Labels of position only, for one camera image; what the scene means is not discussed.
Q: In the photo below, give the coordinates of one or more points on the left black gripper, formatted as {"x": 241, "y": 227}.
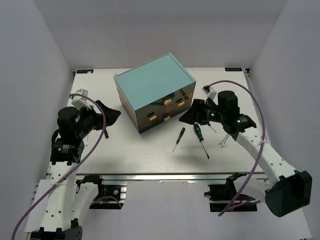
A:
{"x": 111, "y": 114}

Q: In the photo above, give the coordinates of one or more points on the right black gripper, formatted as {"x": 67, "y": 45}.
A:
{"x": 196, "y": 113}

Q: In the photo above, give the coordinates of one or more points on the large green flathead screwdriver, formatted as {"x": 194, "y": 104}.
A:
{"x": 198, "y": 133}

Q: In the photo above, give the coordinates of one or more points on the clear bottom drawer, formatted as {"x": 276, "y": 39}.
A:
{"x": 153, "y": 119}

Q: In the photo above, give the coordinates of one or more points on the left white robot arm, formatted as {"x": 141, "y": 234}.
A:
{"x": 70, "y": 199}

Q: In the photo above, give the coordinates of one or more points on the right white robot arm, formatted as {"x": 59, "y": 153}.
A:
{"x": 286, "y": 188}

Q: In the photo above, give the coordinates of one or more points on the small precision screwdriver centre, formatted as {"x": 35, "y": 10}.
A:
{"x": 179, "y": 137}

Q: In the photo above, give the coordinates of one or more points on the small precision screwdriver left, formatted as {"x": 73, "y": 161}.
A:
{"x": 106, "y": 135}

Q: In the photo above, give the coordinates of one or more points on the silver open-end wrench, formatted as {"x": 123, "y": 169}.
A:
{"x": 222, "y": 143}

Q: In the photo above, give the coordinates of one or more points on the teal drawer cabinet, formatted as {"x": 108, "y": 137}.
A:
{"x": 160, "y": 86}

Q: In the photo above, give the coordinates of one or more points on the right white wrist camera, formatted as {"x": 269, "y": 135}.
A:
{"x": 208, "y": 93}

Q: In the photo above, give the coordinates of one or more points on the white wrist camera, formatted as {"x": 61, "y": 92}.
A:
{"x": 208, "y": 93}
{"x": 80, "y": 102}

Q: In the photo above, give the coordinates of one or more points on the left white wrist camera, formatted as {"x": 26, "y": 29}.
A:
{"x": 80, "y": 102}

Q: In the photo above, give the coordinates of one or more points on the aluminium table edge rail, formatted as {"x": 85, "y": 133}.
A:
{"x": 166, "y": 177}

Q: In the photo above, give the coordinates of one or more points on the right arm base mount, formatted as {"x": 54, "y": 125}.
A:
{"x": 220, "y": 195}

